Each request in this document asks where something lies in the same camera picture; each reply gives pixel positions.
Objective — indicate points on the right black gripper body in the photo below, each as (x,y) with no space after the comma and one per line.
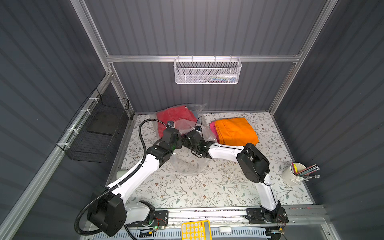
(188,139)

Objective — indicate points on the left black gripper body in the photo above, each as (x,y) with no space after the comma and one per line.
(178,142)

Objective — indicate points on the small white box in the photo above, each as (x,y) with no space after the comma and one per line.
(225,229)

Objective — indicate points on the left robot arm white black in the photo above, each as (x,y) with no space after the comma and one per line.
(109,212)

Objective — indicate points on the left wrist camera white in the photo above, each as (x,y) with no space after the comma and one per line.
(170,124)

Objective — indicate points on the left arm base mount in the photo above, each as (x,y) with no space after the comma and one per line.
(143,214)

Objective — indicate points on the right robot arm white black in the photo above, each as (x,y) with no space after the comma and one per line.
(253,163)

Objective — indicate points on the black wire mesh basket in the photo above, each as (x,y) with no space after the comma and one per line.
(97,135)

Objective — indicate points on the yellow calculator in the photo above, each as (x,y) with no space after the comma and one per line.
(198,230)

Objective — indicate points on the pink trousers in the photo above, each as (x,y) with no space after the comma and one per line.
(212,126)

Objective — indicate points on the orange trousers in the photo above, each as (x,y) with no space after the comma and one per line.
(235,132)

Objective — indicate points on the clear plastic vacuum bag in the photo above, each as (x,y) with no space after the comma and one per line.
(191,155)

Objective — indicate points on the pale green vacuum pump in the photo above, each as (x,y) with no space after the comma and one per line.
(121,173)

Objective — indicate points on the white wire mesh basket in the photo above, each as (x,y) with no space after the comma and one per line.
(204,71)

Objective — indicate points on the cup with pens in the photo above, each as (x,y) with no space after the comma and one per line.
(298,173)

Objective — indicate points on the white bottle in basket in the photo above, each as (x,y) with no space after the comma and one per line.
(229,77)

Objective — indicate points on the red garment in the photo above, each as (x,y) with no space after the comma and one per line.
(184,119)

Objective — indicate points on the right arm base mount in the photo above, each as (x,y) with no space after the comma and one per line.
(261,215)

